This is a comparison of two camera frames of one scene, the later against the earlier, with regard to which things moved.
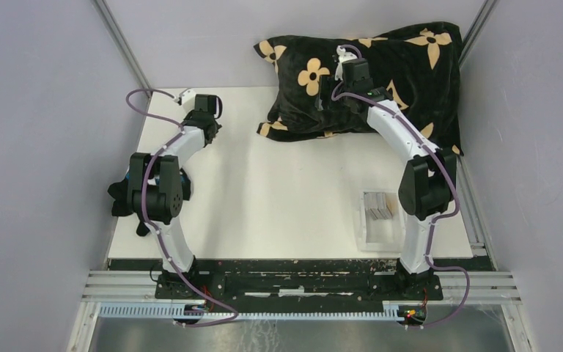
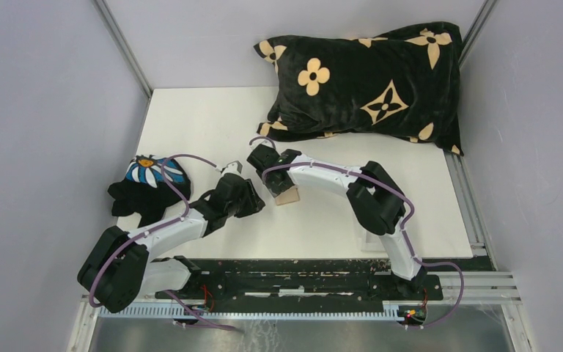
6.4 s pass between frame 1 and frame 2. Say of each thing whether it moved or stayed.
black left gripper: moved
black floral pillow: stayed
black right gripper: moved
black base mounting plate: stayed
